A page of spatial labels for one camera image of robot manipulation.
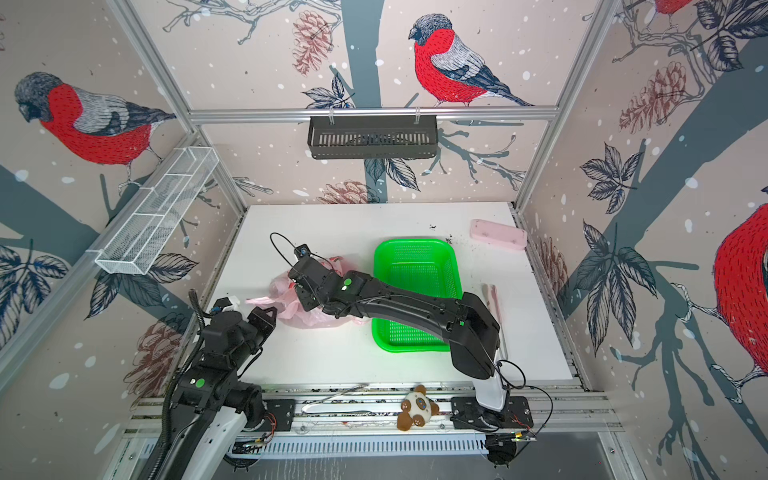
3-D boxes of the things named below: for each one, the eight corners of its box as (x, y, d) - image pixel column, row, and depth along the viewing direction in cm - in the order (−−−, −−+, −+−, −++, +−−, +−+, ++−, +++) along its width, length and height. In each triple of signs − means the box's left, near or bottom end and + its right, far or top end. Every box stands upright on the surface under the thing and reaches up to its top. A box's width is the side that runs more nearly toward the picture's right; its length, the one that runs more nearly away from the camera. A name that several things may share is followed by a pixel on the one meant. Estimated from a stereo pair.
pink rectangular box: (467, 241, 113) (469, 234, 110) (469, 223, 120) (472, 216, 116) (523, 253, 109) (527, 246, 106) (523, 234, 116) (527, 226, 112)
